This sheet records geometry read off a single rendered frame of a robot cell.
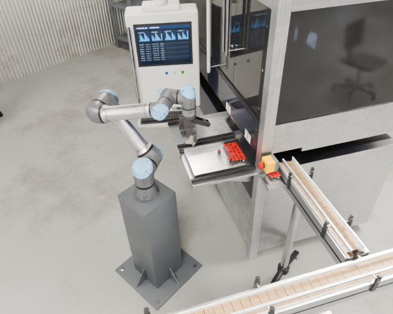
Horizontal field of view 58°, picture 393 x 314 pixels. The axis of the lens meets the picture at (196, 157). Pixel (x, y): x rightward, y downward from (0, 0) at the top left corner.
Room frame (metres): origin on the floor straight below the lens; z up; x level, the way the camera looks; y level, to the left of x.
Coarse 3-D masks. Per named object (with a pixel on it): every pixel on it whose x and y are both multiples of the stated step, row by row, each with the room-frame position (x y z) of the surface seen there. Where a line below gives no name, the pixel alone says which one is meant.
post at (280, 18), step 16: (288, 0) 1.55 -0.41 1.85; (272, 16) 1.58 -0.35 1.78; (288, 16) 1.55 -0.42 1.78; (272, 32) 1.57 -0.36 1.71; (272, 48) 1.55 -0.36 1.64; (272, 64) 1.54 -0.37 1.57; (272, 80) 1.54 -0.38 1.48; (272, 96) 1.55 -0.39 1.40; (272, 112) 1.55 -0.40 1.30; (272, 128) 1.55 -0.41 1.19; (272, 144) 1.56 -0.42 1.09; (256, 160) 1.58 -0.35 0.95; (256, 176) 1.56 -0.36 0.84; (256, 192) 1.54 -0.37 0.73; (256, 208) 1.54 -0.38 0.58; (256, 224) 1.55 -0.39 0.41; (256, 240) 1.55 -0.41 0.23; (256, 256) 1.56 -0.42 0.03
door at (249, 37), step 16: (240, 0) 1.97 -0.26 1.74; (256, 0) 1.77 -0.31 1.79; (240, 16) 1.96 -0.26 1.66; (256, 16) 1.76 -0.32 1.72; (240, 32) 1.95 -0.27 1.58; (256, 32) 1.74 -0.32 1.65; (240, 48) 1.93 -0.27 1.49; (256, 48) 1.73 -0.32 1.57; (240, 64) 1.92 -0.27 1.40; (256, 64) 1.71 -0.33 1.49; (240, 80) 1.91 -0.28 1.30; (256, 80) 1.70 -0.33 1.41; (256, 96) 1.68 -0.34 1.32; (256, 112) 1.66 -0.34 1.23
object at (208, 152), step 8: (208, 144) 1.80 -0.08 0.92; (216, 144) 1.81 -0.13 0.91; (184, 152) 1.75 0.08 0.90; (192, 152) 1.76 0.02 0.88; (200, 152) 1.76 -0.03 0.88; (208, 152) 1.76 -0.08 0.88; (216, 152) 1.75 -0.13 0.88; (192, 160) 1.68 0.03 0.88; (200, 160) 1.68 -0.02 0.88; (208, 160) 1.68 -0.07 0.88; (216, 160) 1.67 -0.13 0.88; (224, 160) 1.67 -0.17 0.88; (192, 168) 1.57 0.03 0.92; (200, 168) 1.60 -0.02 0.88; (208, 168) 1.60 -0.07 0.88; (216, 168) 1.60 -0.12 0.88; (224, 168) 1.60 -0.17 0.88; (232, 168) 1.56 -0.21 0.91; (200, 176) 1.52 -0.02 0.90
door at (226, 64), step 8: (216, 0) 2.35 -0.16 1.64; (232, 0) 2.08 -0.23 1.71; (216, 8) 2.34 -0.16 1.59; (232, 8) 2.08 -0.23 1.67; (216, 16) 2.34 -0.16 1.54; (232, 16) 2.07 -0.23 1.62; (216, 24) 2.34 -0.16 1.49; (232, 24) 2.07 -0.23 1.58; (216, 32) 2.34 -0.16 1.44; (232, 32) 2.07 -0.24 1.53; (216, 40) 2.34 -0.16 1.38; (232, 40) 2.06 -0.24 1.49; (216, 48) 2.34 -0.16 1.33; (232, 48) 2.06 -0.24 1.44; (216, 56) 2.33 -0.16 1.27; (224, 56) 2.19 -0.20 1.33; (232, 56) 2.05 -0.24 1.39; (216, 64) 2.33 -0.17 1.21; (224, 64) 2.19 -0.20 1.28; (232, 64) 2.05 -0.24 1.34; (224, 72) 2.18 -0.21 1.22; (232, 72) 2.04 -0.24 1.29; (232, 80) 2.03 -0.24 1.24
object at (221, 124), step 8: (224, 112) 2.18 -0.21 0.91; (216, 120) 2.12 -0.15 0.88; (224, 120) 2.12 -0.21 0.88; (232, 120) 2.11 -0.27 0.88; (200, 128) 2.03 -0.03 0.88; (208, 128) 2.02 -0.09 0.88; (216, 128) 2.02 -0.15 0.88; (224, 128) 2.02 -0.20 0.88; (232, 128) 2.01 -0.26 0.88; (200, 136) 1.93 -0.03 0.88; (208, 136) 1.88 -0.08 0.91; (216, 136) 1.90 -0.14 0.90
